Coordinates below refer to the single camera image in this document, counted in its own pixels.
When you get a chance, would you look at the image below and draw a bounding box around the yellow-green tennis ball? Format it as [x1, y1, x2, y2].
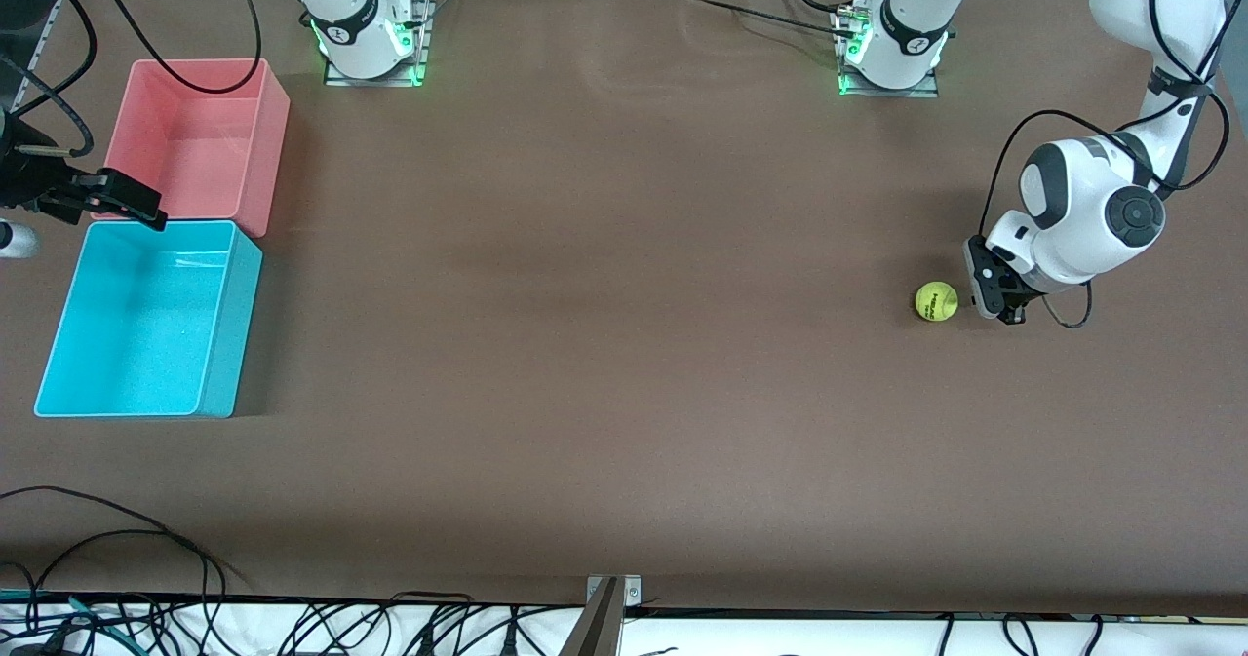
[915, 281, 959, 324]

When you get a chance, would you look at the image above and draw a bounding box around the pink plastic bin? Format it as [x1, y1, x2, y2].
[91, 58, 292, 239]

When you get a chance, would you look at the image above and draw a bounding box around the blue plastic bin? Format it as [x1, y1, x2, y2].
[34, 219, 264, 419]

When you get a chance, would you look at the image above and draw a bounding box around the silver aluminium extrusion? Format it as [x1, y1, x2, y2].
[29, 0, 98, 67]

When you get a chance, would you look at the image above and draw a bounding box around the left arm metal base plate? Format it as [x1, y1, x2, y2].
[836, 5, 942, 99]

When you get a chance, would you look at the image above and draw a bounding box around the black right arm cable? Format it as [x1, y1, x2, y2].
[93, 0, 262, 93]

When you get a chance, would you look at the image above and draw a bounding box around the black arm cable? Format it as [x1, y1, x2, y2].
[93, 0, 262, 93]
[978, 0, 1231, 330]

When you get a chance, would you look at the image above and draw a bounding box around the black looped cable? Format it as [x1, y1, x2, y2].
[0, 485, 227, 628]
[24, 529, 256, 598]

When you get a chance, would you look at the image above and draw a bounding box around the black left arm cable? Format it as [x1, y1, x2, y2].
[978, 0, 1231, 330]

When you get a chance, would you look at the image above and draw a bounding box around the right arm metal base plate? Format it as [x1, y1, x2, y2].
[323, 0, 436, 88]

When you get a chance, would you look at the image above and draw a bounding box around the long black table cable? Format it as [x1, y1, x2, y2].
[695, 0, 859, 38]

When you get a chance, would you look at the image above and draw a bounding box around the teal cable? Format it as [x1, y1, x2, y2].
[0, 588, 133, 642]

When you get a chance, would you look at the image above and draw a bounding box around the small metal bracket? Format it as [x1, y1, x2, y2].
[585, 574, 643, 606]

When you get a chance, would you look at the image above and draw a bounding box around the aluminium camera pole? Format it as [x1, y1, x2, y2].
[558, 578, 625, 656]

